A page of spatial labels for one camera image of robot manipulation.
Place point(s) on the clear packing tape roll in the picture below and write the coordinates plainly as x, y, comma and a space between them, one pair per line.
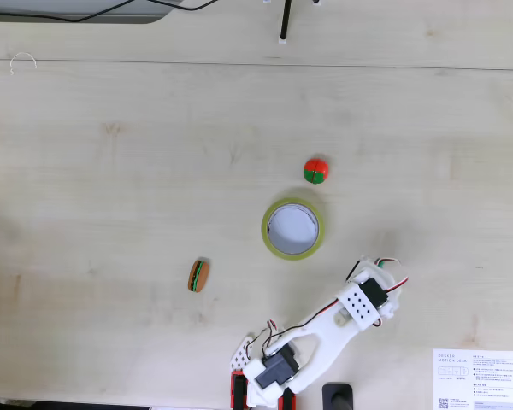
293, 253

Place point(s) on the black pole stand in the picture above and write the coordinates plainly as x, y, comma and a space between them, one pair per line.
337, 395

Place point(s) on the white printed paper sheet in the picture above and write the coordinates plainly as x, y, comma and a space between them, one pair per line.
476, 380

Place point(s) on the red toy strawberry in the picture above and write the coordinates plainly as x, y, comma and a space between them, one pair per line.
316, 170

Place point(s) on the red table clamp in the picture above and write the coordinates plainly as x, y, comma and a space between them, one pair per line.
290, 401
239, 390

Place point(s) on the toy hamburger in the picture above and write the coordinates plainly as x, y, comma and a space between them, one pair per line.
198, 277

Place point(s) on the black tripod leg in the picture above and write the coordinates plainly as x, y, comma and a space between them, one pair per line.
284, 21

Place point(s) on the white thread loop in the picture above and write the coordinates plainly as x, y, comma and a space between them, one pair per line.
23, 53

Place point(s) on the white perforated base plate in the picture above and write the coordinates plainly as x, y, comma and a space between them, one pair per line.
240, 356

